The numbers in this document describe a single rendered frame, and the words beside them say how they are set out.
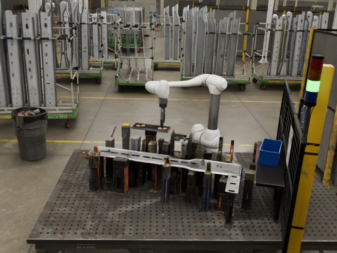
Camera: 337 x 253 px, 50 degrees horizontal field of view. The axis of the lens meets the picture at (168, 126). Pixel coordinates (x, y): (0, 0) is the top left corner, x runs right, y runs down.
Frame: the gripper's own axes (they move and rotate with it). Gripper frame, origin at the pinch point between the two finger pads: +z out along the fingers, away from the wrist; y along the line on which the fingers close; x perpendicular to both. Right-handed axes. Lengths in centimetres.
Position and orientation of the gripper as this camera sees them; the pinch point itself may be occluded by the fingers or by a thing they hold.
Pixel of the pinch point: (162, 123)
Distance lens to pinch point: 346.8
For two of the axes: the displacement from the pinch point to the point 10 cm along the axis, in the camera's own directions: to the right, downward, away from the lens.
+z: -0.4, 9.4, 3.4
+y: -0.8, 3.3, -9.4
